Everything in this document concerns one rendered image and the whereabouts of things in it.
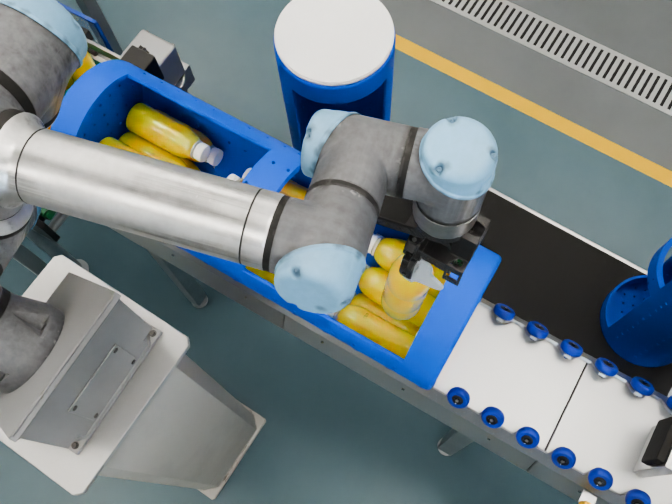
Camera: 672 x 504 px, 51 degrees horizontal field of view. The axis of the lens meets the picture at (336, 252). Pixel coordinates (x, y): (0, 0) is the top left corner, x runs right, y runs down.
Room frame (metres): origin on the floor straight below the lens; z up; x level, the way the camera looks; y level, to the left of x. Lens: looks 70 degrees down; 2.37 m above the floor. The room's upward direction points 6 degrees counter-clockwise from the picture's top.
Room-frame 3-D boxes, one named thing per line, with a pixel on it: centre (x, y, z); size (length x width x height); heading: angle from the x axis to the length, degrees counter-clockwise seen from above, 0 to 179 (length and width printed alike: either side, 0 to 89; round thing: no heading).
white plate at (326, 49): (1.03, -0.05, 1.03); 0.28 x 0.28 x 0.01
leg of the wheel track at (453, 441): (0.17, -0.29, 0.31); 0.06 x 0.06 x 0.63; 54
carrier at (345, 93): (1.03, -0.05, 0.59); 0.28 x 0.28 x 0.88
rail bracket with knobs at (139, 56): (1.04, 0.43, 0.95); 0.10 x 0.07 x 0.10; 144
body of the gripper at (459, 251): (0.31, -0.14, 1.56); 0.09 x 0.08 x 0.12; 54
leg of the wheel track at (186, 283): (0.75, 0.50, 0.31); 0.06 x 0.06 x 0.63; 54
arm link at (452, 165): (0.32, -0.13, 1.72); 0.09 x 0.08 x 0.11; 69
